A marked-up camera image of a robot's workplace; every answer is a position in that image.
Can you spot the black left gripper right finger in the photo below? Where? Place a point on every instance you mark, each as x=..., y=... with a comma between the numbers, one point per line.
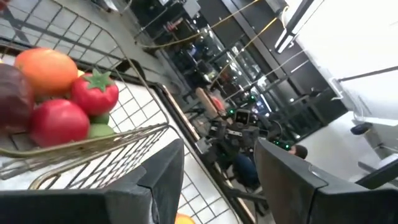
x=295, y=199

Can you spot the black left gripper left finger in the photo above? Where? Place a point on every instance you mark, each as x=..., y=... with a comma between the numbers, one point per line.
x=93, y=208

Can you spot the green lime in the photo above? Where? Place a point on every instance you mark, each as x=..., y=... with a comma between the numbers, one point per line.
x=99, y=130

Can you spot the green red mango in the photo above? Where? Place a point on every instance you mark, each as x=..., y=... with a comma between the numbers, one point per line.
x=101, y=119

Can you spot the yellow bell pepper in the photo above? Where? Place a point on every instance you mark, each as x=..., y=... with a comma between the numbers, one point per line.
x=184, y=219

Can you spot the red apple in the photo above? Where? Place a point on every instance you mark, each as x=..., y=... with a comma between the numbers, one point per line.
x=59, y=123

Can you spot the red tomato green stem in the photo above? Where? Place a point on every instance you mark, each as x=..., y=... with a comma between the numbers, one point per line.
x=94, y=93

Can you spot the yellow lemon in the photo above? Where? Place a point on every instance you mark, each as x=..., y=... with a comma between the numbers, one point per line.
x=80, y=73

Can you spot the dark purple plum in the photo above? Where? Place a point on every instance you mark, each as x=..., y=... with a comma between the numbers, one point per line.
x=14, y=96

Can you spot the orange fruit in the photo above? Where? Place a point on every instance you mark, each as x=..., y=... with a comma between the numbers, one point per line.
x=46, y=70

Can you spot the person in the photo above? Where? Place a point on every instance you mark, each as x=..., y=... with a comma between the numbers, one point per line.
x=300, y=152

